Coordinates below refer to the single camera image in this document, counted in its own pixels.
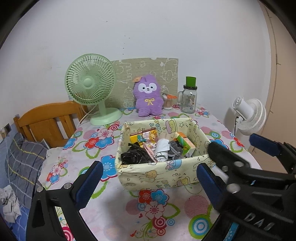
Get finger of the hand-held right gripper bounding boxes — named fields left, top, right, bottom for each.
left=207, top=141, right=296, bottom=193
left=249, top=133, right=296, bottom=173

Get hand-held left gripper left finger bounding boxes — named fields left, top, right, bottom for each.
left=25, top=161, right=104, bottom=241

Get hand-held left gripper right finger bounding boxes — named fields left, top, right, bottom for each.
left=196, top=163, right=232, bottom=241

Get orange green tissue packet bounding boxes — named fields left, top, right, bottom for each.
left=173, top=132, right=196, bottom=158

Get grey cloth bundle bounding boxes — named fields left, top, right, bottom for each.
left=168, top=140, right=185, bottom=160

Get black plastic bag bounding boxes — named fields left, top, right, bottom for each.
left=120, top=142, right=158, bottom=165

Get yellow printed storage box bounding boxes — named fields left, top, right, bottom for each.
left=115, top=117, right=216, bottom=192

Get white beige cloth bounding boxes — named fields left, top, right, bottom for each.
left=154, top=138, right=170, bottom=163

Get pink packet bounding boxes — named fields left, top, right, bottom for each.
left=142, top=141, right=155, bottom=159

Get cartoon printed packet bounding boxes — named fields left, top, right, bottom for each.
left=129, top=128, right=160, bottom=145

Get white standing fan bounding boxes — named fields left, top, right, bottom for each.
left=232, top=97, right=267, bottom=136

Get floral tablecloth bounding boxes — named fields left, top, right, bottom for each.
left=38, top=105, right=263, bottom=241

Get beige door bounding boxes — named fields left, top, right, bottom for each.
left=260, top=3, right=296, bottom=149

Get grey plaid pillow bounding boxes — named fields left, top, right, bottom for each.
left=5, top=133, right=48, bottom=207

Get glass jar mug green lid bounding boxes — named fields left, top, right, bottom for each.
left=178, top=76, right=198, bottom=113

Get blue checked bed sheet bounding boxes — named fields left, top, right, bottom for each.
left=0, top=137, right=33, bottom=241

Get wooden headboard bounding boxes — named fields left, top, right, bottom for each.
left=13, top=100, right=89, bottom=149

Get cotton swab container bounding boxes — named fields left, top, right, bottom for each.
left=162, top=93, right=177, bottom=110

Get white crumpled cloth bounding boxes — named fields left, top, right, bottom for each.
left=0, top=187, right=21, bottom=223

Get purple plush toy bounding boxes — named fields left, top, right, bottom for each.
left=132, top=74, right=163, bottom=117

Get green desk fan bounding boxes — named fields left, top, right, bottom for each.
left=65, top=54, right=122, bottom=126

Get green printed board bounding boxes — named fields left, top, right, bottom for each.
left=110, top=58, right=179, bottom=109

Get white fan cable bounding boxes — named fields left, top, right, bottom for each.
left=79, top=105, right=97, bottom=126

